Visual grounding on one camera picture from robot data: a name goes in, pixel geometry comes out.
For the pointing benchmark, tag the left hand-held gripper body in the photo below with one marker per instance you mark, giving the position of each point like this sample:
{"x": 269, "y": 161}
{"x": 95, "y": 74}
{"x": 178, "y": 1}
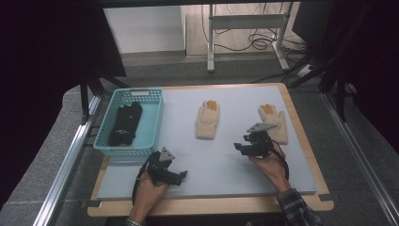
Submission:
{"x": 160, "y": 171}

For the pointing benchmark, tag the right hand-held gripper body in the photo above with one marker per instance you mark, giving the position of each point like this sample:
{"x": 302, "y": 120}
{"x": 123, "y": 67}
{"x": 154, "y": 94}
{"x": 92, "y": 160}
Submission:
{"x": 260, "y": 146}

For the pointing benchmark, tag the teal plastic basket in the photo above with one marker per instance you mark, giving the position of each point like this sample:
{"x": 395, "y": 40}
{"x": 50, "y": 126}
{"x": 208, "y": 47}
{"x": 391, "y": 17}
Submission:
{"x": 147, "y": 125}

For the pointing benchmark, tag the black glove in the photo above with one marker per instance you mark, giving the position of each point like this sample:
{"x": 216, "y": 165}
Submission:
{"x": 127, "y": 125}
{"x": 120, "y": 113}

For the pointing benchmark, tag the person's right hand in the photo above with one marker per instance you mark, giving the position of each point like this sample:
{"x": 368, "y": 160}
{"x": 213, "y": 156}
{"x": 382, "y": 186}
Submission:
{"x": 271, "y": 169}

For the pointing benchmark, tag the person's left hand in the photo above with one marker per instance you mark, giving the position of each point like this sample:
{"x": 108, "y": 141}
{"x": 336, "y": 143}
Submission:
{"x": 147, "y": 196}

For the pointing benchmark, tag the cream knitted glove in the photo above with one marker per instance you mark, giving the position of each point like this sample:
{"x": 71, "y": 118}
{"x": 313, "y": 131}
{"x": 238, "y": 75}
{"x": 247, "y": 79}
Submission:
{"x": 207, "y": 121}
{"x": 277, "y": 121}

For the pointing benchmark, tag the grey foam mat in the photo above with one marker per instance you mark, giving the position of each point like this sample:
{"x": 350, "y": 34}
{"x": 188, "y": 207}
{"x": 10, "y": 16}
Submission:
{"x": 219, "y": 169}

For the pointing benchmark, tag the white power strip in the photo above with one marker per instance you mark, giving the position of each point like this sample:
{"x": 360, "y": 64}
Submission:
{"x": 304, "y": 70}

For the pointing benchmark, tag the black stand legs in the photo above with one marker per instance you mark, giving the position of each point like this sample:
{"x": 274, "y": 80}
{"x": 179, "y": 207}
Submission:
{"x": 91, "y": 91}
{"x": 332, "y": 75}

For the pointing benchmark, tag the dark curtain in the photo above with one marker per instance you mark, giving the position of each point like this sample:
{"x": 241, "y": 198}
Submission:
{"x": 370, "y": 62}
{"x": 40, "y": 62}

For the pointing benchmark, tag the white panel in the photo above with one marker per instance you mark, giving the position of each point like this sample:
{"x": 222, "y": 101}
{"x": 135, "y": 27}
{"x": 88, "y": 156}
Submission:
{"x": 144, "y": 29}

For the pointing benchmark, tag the aluminium rail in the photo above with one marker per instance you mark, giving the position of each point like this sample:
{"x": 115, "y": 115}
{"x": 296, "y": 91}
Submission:
{"x": 360, "y": 157}
{"x": 66, "y": 160}

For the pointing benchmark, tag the white metal desk frame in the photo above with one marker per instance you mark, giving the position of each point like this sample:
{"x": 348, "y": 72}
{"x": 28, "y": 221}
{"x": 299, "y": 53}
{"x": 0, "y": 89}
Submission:
{"x": 247, "y": 22}

